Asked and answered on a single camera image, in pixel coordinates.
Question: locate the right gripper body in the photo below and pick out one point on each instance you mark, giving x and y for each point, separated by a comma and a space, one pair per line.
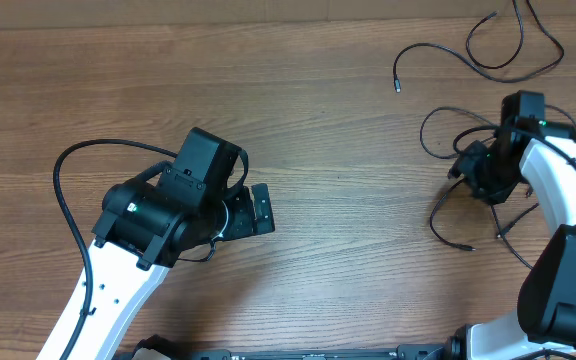
490, 172

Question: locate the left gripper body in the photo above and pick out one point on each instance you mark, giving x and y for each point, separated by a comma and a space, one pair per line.
240, 221

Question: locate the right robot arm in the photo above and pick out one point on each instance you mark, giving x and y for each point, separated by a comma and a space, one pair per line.
528, 148

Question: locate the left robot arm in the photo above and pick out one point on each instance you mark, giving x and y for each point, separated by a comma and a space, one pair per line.
146, 224

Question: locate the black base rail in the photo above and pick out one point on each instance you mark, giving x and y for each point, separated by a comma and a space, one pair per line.
157, 347

